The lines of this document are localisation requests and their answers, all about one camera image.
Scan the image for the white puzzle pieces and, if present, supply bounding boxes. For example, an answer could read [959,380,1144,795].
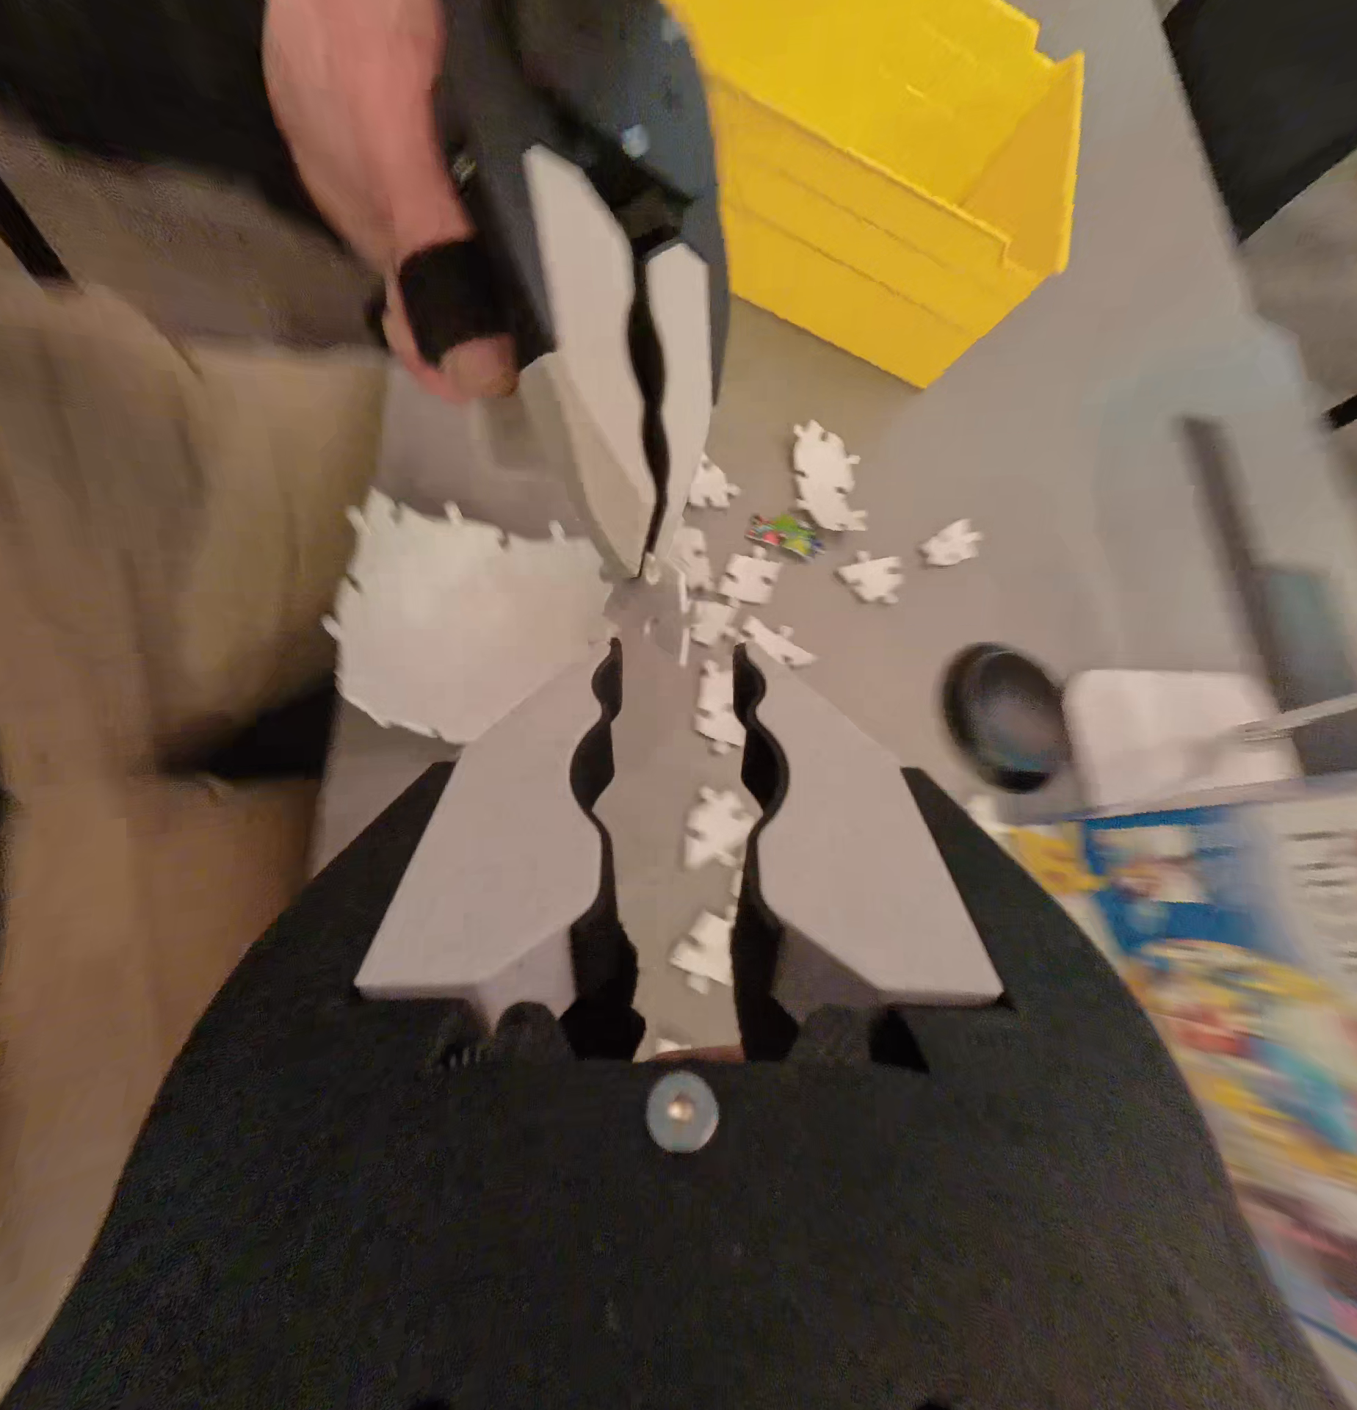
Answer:
[635,419,984,1062]

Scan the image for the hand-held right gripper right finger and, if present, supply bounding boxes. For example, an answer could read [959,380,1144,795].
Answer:
[732,643,1006,1050]

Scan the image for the black round stand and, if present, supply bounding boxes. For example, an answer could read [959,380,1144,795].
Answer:
[940,643,1078,796]

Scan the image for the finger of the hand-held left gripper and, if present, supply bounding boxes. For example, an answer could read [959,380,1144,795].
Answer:
[644,242,733,561]
[520,144,667,582]

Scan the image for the colourful printed puzzle piece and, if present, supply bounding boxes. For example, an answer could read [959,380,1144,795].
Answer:
[745,511,827,564]

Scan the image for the person's left hand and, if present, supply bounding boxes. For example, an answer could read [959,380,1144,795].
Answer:
[262,0,523,405]

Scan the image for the partly built white puzzle ball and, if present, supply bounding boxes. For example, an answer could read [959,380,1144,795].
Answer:
[323,488,626,745]

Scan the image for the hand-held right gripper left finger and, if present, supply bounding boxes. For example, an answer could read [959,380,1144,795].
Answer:
[353,636,644,1050]

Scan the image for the yellow plastic bin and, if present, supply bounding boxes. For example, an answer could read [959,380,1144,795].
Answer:
[661,0,1086,391]

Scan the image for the colourful cardboard puzzle box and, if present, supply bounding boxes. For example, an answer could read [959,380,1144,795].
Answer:
[1009,771,1357,1373]

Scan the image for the white printed instruction sheet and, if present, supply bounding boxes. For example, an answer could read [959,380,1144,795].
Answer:
[1064,667,1306,815]

